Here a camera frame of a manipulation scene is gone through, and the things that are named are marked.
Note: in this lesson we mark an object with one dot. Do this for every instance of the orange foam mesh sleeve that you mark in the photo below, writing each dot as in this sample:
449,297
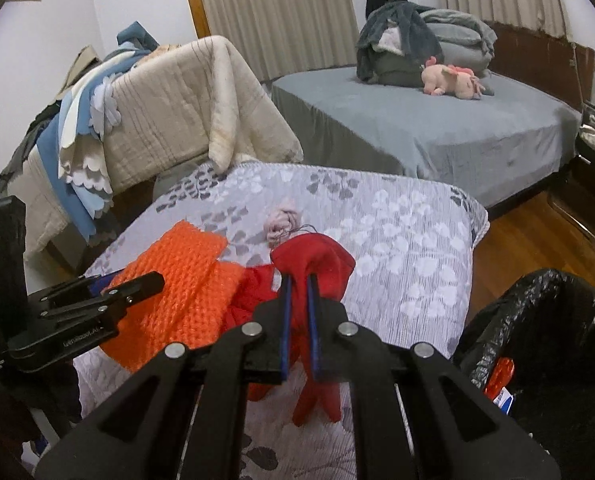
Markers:
177,280

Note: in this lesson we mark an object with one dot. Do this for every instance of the dark grey cloth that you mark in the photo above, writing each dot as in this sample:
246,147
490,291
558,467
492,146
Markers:
22,155

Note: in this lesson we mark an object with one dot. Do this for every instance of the dark grey fleece blanket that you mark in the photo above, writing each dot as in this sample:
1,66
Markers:
402,25

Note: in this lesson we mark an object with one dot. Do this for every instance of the pink cloth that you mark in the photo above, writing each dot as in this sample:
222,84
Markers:
280,220

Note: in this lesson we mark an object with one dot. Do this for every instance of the white scalloped cloth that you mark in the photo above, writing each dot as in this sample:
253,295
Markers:
84,160

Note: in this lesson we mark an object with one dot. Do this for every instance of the blue scalloped cloth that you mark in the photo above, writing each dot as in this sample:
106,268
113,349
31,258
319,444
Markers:
52,160

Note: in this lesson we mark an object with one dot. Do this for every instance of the wide beige curtain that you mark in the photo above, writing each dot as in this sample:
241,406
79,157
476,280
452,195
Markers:
277,15

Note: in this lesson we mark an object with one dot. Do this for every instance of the red cloth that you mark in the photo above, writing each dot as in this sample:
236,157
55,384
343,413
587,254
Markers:
322,260

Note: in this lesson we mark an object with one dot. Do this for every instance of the tan cloth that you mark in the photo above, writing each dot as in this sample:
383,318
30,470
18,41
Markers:
84,57

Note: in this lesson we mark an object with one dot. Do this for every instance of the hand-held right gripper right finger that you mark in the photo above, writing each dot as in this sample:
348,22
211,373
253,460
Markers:
313,325

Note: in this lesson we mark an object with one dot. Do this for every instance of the teal cloth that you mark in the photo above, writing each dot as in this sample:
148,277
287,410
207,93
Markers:
135,37

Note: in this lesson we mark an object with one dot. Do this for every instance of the dark wooden headboard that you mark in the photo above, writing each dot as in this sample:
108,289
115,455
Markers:
537,55

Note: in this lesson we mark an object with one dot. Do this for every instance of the folded grey duvet pile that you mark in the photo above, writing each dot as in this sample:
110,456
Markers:
457,35

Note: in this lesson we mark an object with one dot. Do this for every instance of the bed with grey sheet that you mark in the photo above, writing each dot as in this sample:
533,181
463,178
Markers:
427,135

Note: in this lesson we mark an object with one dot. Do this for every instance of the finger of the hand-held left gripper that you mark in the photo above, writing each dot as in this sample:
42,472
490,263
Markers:
99,284
137,285

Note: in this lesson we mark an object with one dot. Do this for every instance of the pink plush pig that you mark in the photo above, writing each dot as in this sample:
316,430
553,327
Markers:
447,80

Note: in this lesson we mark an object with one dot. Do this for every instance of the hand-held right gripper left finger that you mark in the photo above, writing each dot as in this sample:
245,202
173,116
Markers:
286,320

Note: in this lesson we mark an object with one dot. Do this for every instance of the grey floral quilt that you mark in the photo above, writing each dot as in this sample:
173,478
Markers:
402,260

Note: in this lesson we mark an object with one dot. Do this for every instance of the peach cloth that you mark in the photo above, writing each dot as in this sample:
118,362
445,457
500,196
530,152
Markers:
162,50

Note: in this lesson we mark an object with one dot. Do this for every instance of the small white and blue box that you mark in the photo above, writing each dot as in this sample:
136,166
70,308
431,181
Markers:
503,401

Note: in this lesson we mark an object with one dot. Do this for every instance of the trash bin with black bag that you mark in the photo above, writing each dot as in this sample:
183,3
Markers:
552,310

